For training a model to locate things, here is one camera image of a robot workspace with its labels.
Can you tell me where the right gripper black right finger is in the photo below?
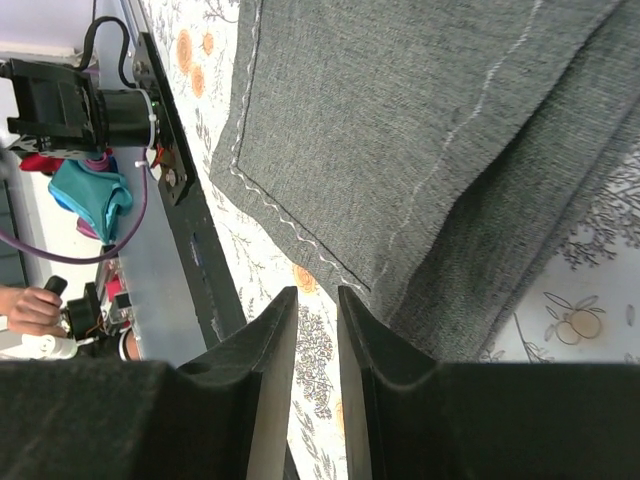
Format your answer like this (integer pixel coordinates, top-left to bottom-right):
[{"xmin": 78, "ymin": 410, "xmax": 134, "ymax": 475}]
[{"xmin": 337, "ymin": 287, "xmax": 639, "ymax": 479}]

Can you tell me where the teal and red cloth pile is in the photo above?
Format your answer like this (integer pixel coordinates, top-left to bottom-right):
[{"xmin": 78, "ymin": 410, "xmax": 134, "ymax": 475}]
[{"xmin": 19, "ymin": 149, "xmax": 133, "ymax": 244}]

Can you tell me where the floral tablecloth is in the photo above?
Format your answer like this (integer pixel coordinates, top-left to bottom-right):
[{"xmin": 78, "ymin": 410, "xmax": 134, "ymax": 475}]
[{"xmin": 142, "ymin": 1, "xmax": 639, "ymax": 479}]

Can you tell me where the aluminium frame rail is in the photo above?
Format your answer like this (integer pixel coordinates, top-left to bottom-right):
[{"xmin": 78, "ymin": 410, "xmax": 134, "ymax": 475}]
[{"xmin": 92, "ymin": 0, "xmax": 209, "ymax": 361}]

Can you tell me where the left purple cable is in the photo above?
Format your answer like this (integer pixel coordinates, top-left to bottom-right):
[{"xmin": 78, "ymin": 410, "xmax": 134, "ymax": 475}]
[{"xmin": 0, "ymin": 159, "xmax": 151, "ymax": 266}]

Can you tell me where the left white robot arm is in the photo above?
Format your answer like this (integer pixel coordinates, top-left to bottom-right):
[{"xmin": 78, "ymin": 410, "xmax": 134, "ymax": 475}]
[{"xmin": 1, "ymin": 16, "xmax": 166, "ymax": 160}]

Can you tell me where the operator bare hand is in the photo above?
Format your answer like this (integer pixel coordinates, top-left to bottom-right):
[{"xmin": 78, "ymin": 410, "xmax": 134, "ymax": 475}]
[{"xmin": 1, "ymin": 286, "xmax": 66, "ymax": 337}]

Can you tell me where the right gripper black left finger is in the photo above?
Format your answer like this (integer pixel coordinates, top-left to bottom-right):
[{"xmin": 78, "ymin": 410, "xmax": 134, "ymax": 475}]
[{"xmin": 1, "ymin": 287, "xmax": 298, "ymax": 479}]

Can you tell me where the grey cloth napkin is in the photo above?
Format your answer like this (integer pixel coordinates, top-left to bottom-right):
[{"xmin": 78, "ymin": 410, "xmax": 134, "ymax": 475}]
[{"xmin": 210, "ymin": 1, "xmax": 639, "ymax": 360}]

